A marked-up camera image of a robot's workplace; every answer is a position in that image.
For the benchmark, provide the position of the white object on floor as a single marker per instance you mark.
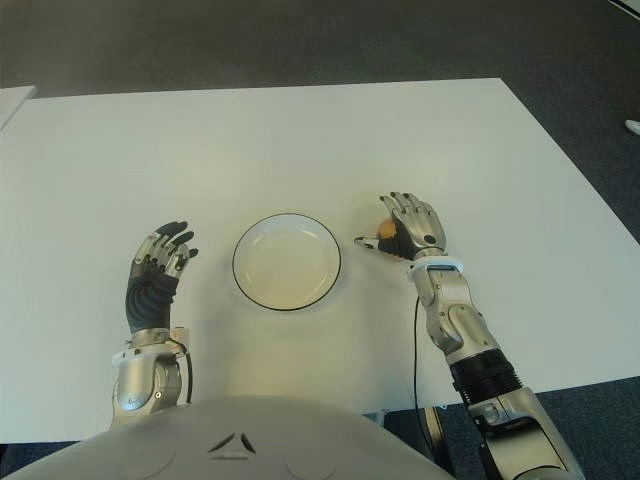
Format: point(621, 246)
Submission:
point(633, 126)

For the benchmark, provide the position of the robot right arm silver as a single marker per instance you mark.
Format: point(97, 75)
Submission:
point(465, 330)

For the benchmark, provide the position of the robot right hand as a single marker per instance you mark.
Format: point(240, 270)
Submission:
point(422, 227)

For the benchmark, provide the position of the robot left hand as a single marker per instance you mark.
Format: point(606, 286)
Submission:
point(147, 297)

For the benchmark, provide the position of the yellow-red apple with sticker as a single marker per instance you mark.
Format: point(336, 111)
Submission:
point(386, 228)

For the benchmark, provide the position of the grey robot torso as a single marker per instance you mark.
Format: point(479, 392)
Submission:
point(250, 445)

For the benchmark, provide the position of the white plate black rim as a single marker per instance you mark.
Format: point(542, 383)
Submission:
point(287, 262)

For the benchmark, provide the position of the white side table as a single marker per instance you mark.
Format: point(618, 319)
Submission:
point(12, 102)

